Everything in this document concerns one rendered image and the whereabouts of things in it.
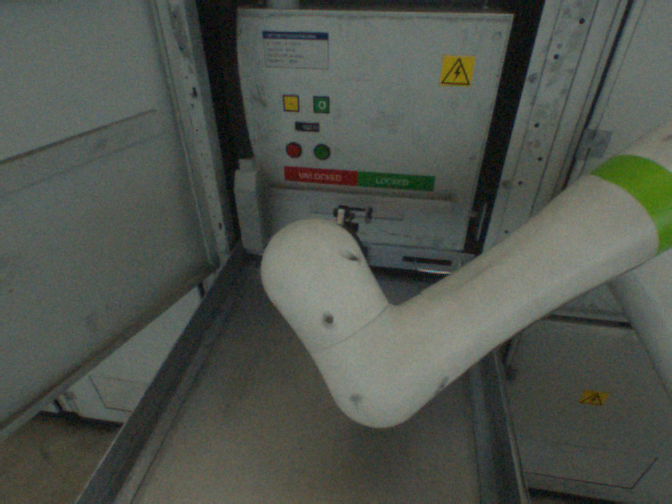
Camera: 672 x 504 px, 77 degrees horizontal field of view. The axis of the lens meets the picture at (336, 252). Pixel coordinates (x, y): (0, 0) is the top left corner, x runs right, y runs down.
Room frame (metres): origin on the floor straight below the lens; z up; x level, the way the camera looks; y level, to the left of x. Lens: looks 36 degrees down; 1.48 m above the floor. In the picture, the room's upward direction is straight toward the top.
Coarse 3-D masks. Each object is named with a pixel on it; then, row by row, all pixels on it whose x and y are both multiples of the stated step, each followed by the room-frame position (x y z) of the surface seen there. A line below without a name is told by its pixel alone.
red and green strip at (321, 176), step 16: (288, 176) 0.83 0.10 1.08; (304, 176) 0.83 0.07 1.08; (320, 176) 0.82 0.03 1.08; (336, 176) 0.82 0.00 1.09; (352, 176) 0.81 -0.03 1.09; (368, 176) 0.81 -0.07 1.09; (384, 176) 0.80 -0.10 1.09; (400, 176) 0.80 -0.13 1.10; (416, 176) 0.79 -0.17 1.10; (432, 176) 0.79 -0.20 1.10
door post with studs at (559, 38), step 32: (576, 0) 0.72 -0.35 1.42; (544, 32) 0.73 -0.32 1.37; (576, 32) 0.72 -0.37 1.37; (544, 64) 0.72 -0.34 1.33; (544, 96) 0.72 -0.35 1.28; (544, 128) 0.72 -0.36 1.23; (512, 160) 0.73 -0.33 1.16; (544, 160) 0.72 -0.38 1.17; (512, 192) 0.72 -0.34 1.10; (512, 224) 0.72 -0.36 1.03
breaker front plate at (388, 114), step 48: (240, 48) 0.85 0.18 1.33; (336, 48) 0.82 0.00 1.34; (384, 48) 0.80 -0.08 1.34; (432, 48) 0.79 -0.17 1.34; (480, 48) 0.78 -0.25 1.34; (336, 96) 0.82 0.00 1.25; (384, 96) 0.80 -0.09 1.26; (432, 96) 0.79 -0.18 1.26; (480, 96) 0.78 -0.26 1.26; (336, 144) 0.82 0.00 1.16; (384, 144) 0.80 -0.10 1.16; (432, 144) 0.79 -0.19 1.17; (480, 144) 0.77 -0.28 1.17; (384, 192) 0.80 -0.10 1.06; (432, 192) 0.79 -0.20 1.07; (384, 240) 0.80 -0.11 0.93; (432, 240) 0.78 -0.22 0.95
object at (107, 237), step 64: (0, 0) 0.62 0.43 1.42; (64, 0) 0.69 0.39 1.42; (128, 0) 0.79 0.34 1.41; (0, 64) 0.59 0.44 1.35; (64, 64) 0.67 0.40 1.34; (128, 64) 0.76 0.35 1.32; (0, 128) 0.56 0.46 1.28; (64, 128) 0.64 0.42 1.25; (128, 128) 0.71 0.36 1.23; (192, 128) 0.82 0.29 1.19; (0, 192) 0.52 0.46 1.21; (64, 192) 0.60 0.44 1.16; (128, 192) 0.70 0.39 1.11; (192, 192) 0.83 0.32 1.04; (0, 256) 0.50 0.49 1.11; (64, 256) 0.57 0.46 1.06; (128, 256) 0.66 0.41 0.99; (192, 256) 0.79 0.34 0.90; (0, 320) 0.46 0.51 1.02; (64, 320) 0.53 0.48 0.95; (128, 320) 0.62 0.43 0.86; (0, 384) 0.42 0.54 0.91; (64, 384) 0.46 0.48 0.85
